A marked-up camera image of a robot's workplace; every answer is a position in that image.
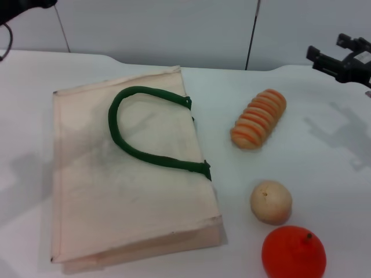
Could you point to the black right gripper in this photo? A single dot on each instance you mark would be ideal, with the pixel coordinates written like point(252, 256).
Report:
point(358, 69)

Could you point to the pale yellow pear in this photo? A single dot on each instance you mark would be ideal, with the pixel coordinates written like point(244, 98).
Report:
point(271, 202)

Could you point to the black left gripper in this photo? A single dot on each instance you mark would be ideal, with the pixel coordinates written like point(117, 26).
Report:
point(17, 7)

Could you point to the red orange fruit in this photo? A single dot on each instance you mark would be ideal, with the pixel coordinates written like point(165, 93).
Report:
point(292, 255)

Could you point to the orange striped bread roll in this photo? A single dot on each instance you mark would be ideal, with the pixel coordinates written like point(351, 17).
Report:
point(259, 120)

